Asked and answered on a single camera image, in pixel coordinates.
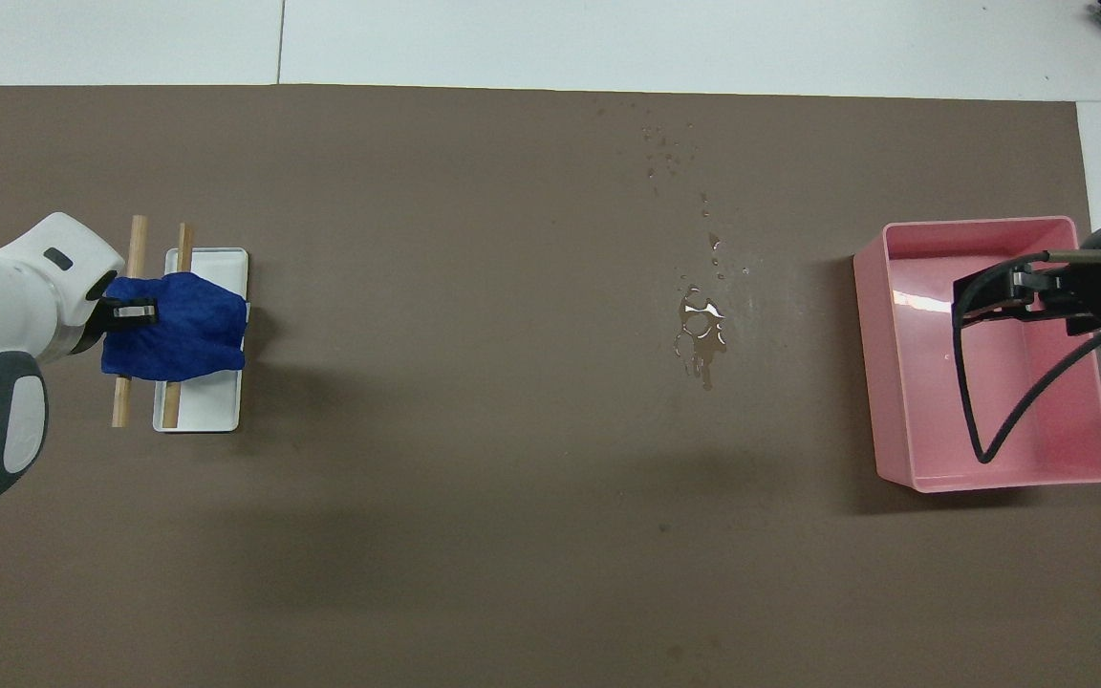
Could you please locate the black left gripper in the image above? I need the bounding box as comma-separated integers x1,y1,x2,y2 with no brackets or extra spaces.
68,279,161,355

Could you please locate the blue towel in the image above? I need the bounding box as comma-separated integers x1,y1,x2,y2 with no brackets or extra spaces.
101,272,250,381

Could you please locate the spilled water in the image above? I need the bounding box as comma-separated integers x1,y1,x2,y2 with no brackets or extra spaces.
641,100,752,393

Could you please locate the wooden rack rod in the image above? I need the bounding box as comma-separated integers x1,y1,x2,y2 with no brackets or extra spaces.
112,215,149,428

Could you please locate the pink plastic bin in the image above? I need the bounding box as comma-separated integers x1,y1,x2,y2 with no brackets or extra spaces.
853,216,1101,494

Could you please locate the brown table mat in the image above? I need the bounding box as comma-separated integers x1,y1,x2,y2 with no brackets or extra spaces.
0,84,1101,688

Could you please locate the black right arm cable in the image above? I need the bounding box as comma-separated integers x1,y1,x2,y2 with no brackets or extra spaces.
952,248,1101,465

